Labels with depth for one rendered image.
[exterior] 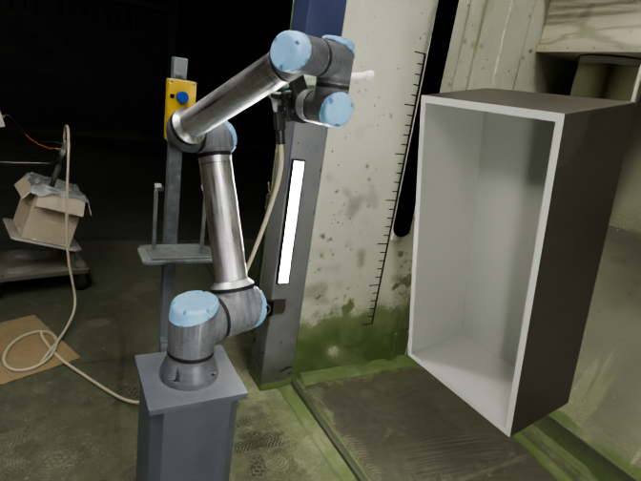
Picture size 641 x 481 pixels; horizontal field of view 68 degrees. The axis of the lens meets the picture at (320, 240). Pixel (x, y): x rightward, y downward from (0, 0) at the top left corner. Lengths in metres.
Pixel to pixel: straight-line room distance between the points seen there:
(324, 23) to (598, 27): 1.41
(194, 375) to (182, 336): 0.14
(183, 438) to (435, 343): 1.33
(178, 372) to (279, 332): 1.05
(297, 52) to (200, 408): 1.08
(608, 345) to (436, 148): 1.48
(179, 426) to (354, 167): 1.45
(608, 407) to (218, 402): 1.95
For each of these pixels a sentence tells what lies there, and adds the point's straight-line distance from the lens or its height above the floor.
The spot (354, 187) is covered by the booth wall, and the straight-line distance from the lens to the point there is 2.45.
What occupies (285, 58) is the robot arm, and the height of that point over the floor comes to 1.65.
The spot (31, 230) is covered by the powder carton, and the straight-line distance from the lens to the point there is 3.61.
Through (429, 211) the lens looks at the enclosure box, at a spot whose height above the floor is 1.18.
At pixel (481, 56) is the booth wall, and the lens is 2.84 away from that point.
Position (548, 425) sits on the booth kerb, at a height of 0.12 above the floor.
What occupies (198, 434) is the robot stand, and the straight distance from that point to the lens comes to 1.68.
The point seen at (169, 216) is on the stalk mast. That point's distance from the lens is 2.36.
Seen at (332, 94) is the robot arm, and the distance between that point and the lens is 1.26.
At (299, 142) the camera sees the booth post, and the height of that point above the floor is 1.35.
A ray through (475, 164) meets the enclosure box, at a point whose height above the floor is 1.39.
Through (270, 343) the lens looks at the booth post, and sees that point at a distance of 2.58.
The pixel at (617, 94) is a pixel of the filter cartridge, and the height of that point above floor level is 1.79.
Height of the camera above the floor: 1.60
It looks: 17 degrees down
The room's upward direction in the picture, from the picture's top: 9 degrees clockwise
